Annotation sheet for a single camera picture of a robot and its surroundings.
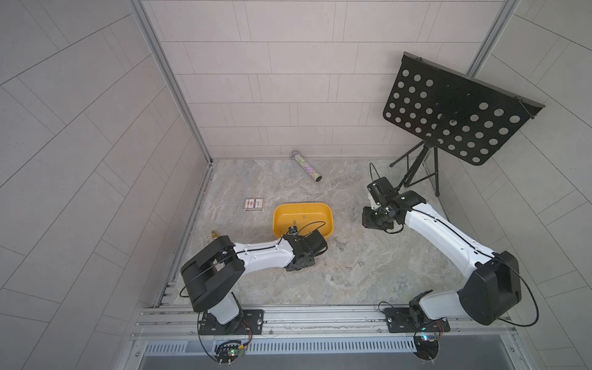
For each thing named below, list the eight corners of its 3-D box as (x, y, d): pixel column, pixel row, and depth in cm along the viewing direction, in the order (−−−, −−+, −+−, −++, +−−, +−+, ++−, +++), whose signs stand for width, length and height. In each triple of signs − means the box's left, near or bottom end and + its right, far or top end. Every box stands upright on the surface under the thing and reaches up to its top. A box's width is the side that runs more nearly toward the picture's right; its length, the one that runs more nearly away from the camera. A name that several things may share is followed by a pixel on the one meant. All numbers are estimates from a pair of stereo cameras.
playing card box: (242, 211, 99) (241, 208, 97) (245, 200, 103) (244, 197, 101) (264, 211, 99) (263, 208, 97) (266, 200, 103) (265, 197, 101)
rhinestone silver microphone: (316, 183, 109) (316, 178, 107) (290, 156, 121) (289, 152, 118) (323, 179, 111) (323, 174, 108) (296, 153, 122) (296, 148, 120)
